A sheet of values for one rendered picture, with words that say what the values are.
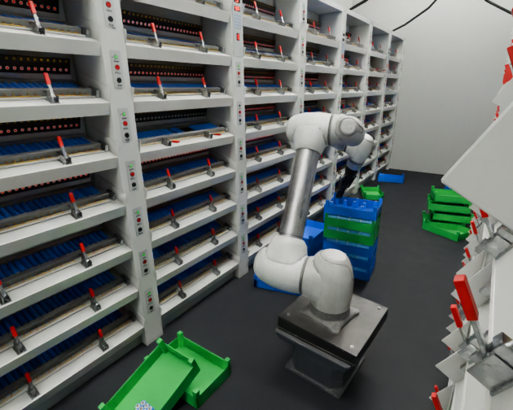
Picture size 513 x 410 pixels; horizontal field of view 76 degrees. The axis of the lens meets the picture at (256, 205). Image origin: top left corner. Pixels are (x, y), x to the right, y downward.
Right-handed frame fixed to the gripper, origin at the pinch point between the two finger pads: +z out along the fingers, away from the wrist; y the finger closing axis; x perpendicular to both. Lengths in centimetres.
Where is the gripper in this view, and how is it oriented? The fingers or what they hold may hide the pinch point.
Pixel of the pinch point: (340, 193)
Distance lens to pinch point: 216.8
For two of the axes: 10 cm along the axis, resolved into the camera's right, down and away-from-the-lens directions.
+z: -2.1, 7.4, 6.4
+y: 8.6, -1.8, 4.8
